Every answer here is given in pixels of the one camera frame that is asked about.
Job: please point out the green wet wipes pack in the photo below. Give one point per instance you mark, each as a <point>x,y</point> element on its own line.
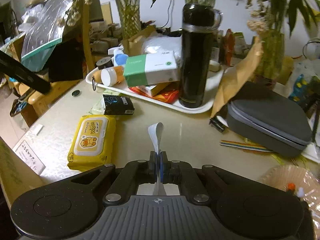
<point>99,108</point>

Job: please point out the small black round speaker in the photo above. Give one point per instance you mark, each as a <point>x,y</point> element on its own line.
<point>105,62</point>

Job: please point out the white plastic tray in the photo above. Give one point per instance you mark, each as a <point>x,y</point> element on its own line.
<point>168,96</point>

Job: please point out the right glass vase plant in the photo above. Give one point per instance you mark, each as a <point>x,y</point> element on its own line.
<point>268,21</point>

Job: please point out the wooden stool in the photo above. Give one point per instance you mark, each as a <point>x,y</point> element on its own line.
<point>39,103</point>

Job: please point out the black round cap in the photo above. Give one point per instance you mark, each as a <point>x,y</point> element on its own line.
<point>76,93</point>

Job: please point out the white paper strip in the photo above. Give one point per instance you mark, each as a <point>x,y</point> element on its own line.
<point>155,132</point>

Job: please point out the tan keychain pouch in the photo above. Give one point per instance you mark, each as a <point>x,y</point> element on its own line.
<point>96,79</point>

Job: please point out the woven basket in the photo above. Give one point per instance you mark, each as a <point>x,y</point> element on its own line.
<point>306,187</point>

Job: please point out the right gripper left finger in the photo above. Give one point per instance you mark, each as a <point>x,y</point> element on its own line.
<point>125,181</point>

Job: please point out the cardboard box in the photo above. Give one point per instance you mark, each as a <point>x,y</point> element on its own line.
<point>21,168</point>

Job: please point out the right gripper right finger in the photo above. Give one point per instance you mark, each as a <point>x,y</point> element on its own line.
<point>183,175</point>

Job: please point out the white plastic bag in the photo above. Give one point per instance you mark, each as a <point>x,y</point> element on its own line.
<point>157,43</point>

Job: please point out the green white box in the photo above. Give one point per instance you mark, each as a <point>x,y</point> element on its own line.
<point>151,69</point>

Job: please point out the brown paper bag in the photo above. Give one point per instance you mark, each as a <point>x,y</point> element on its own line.
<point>235,77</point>

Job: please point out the orange white pill bottle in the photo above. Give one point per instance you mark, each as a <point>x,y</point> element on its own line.
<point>112,76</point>

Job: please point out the black thermos bottle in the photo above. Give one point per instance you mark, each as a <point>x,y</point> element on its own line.
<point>198,26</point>

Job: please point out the black tissue pack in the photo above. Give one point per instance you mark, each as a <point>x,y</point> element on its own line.
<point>117,105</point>

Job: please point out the silver green foil bag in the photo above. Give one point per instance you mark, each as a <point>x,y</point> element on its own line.
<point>45,34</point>

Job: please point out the grey zip case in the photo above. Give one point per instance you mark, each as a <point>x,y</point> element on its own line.
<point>268,119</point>

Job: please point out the yellow wet wipes pack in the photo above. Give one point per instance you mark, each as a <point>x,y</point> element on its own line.
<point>92,143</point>

